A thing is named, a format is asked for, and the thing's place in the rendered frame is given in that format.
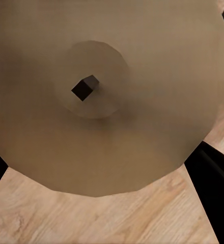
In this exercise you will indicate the pillar candle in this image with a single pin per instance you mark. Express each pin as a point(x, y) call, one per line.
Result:
point(103, 97)

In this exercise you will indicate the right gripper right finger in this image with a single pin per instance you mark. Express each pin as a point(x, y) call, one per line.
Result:
point(205, 167)

